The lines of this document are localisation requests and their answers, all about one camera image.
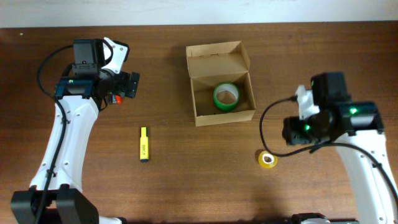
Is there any red black stapler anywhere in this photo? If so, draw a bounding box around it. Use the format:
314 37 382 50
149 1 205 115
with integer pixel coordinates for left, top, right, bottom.
108 95 123 105

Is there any small yellow tape roll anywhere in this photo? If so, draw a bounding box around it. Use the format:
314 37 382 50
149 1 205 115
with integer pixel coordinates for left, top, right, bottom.
257 151 277 169

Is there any yellow highlighter pen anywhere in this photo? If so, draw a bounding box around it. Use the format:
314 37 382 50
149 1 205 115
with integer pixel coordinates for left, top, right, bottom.
139 127 149 162

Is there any green tape roll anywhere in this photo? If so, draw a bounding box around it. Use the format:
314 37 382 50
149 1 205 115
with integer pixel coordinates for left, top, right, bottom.
213 82 240 112

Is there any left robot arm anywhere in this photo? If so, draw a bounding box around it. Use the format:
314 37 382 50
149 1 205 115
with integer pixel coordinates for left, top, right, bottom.
11 37 140 223

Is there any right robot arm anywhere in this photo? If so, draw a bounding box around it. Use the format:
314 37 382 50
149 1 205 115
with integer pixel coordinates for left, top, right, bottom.
282 72 397 223

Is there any brown cardboard box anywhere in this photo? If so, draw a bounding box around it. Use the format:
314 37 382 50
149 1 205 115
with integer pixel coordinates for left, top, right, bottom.
186 41 256 127

